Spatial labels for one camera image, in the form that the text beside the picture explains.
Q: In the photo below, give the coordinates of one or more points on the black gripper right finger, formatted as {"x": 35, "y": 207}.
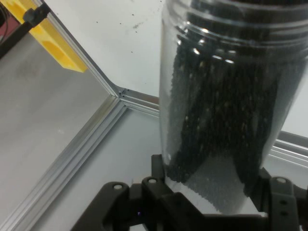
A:
{"x": 281, "y": 204}

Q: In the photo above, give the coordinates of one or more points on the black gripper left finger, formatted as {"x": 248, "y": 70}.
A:
{"x": 149, "y": 202}

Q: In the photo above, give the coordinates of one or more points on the tall clear plastic jar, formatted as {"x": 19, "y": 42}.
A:
{"x": 168, "y": 108}

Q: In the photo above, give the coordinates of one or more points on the yellow plastic box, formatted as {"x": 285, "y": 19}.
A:
{"x": 57, "y": 48}

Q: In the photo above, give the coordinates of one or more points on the red object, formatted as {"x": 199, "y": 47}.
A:
{"x": 9, "y": 24}

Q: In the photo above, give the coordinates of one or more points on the aluminium frame post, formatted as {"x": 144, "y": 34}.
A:
{"x": 65, "y": 163}

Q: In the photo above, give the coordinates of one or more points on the short aluminium frame rail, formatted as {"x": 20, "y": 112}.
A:
{"x": 84, "y": 57}

